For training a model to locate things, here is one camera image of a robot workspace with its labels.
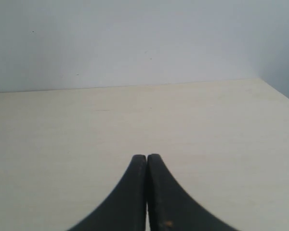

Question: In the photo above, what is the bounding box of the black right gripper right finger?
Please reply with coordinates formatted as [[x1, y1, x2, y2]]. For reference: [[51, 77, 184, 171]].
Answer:
[[147, 154, 235, 231]]

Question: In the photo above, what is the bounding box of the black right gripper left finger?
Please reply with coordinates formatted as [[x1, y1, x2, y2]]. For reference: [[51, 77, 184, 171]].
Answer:
[[70, 154, 146, 231]]

